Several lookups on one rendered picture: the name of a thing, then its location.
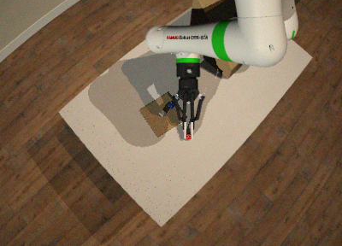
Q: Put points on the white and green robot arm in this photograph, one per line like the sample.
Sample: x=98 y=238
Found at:
x=257 y=38

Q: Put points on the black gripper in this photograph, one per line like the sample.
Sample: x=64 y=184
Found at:
x=188 y=92

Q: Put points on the brown textured mat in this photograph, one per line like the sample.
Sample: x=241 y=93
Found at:
x=159 y=124

